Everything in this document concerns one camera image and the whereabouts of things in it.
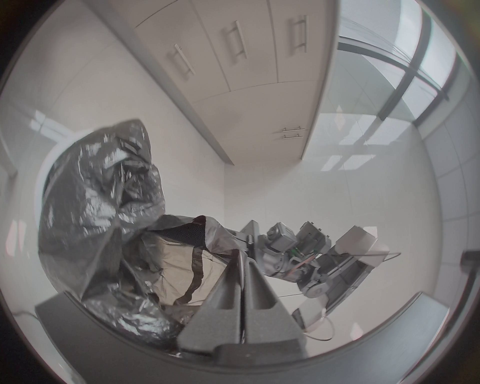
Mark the white trash bin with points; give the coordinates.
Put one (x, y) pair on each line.
(41, 176)

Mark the black plastic bag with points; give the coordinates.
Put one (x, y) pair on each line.
(93, 195)

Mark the window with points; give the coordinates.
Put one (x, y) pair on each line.
(360, 93)

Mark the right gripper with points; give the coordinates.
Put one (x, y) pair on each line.
(273, 262)

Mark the cream cabinet with drawers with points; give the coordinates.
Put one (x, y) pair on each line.
(243, 105)

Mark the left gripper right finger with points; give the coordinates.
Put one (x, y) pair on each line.
(270, 322)

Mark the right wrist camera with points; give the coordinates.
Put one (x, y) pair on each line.
(279, 236)

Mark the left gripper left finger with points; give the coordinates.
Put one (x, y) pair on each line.
(217, 315)

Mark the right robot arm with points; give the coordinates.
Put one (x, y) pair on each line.
(352, 243)

